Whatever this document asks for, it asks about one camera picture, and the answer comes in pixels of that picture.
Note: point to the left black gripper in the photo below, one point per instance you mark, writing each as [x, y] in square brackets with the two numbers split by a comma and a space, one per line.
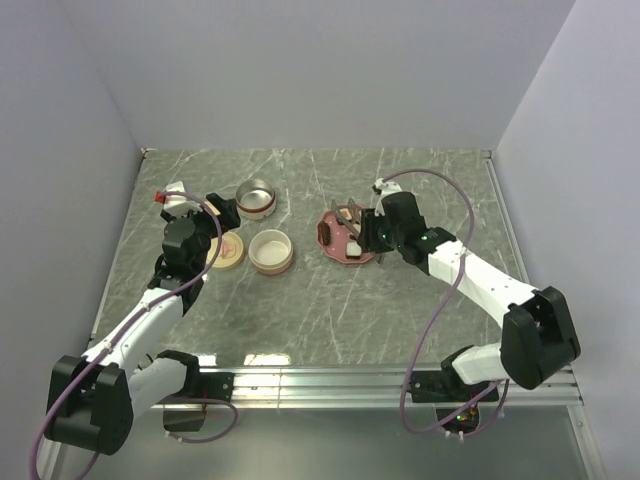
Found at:
[227, 210]

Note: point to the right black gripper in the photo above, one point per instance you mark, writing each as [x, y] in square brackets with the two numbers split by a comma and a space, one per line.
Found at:
[369, 222]

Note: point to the white sushi piece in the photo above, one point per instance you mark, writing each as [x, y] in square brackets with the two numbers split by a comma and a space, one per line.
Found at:
[353, 250]

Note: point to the metal tongs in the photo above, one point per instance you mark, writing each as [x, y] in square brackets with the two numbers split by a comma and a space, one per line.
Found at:
[354, 227]

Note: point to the orange topped sushi piece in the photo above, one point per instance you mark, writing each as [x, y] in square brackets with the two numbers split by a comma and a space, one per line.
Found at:
[347, 212]

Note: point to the dark brown food piece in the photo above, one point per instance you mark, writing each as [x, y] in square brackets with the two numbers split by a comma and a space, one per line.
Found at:
[325, 233]

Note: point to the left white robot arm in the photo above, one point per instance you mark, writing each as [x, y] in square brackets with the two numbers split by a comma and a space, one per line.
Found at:
[94, 398]

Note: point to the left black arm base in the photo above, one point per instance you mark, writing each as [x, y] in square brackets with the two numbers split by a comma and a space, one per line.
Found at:
[187, 411]

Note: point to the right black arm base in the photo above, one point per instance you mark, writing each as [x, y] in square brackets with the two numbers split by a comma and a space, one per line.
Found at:
[435, 387]

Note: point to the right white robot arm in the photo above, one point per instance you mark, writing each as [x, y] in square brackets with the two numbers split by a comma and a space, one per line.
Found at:
[538, 337]

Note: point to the steel lunch box bowl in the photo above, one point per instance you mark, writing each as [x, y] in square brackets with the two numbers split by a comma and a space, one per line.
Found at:
[255, 199]

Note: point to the pink lunch box tier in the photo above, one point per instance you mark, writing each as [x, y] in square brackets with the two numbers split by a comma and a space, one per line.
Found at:
[271, 252]

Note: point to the pink scalloped plate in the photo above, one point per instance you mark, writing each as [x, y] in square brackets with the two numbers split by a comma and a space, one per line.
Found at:
[340, 236]

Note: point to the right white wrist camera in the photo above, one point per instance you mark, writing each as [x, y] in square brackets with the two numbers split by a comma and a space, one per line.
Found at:
[383, 188]

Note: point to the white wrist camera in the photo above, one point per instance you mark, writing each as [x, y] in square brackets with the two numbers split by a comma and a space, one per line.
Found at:
[173, 201]
[383, 188]

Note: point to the cream lid with pink handle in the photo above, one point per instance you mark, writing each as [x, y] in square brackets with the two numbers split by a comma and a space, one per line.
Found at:
[227, 256]

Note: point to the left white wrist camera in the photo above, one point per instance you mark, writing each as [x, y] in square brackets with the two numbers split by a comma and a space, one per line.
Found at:
[173, 201]

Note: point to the aluminium mounting rail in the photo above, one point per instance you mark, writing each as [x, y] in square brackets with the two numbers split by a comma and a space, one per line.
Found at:
[363, 387]

